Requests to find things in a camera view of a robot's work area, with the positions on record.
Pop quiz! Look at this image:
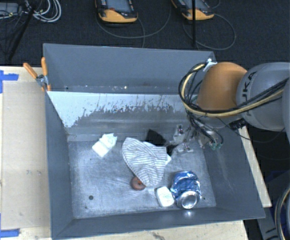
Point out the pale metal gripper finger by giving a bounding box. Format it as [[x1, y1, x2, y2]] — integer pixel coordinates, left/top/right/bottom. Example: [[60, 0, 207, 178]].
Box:
[[172, 123, 188, 145], [176, 143, 195, 154]]

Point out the black cloth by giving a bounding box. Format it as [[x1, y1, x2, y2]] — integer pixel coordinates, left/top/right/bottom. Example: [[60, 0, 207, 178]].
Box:
[[144, 128, 179, 157]]

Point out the crushed blue can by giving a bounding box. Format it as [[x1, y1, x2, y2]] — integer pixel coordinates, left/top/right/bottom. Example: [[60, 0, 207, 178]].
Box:
[[170, 170, 202, 210]]

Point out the white striped cloth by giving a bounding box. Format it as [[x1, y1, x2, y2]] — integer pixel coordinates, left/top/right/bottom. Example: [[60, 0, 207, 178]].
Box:
[[121, 137, 172, 188]]

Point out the small white bottle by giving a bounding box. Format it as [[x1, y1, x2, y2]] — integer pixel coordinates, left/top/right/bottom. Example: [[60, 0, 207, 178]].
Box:
[[155, 185, 176, 208]]

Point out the white crumpled packet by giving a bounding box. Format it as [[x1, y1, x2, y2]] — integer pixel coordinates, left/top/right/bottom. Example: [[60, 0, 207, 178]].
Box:
[[91, 133, 118, 158]]

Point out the grey metal bin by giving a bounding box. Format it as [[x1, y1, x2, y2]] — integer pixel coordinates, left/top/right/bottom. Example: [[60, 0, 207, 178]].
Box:
[[42, 43, 266, 240]]

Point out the pale flat board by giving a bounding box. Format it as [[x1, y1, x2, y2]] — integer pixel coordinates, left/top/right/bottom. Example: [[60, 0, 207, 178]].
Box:
[[0, 80, 52, 231]]

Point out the black cylinder on white bracket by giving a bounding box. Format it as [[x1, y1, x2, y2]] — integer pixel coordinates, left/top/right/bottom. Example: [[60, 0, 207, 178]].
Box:
[[227, 118, 248, 132]]

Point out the brown ring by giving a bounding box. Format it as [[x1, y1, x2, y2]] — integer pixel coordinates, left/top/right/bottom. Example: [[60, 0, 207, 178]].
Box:
[[130, 176, 146, 191]]

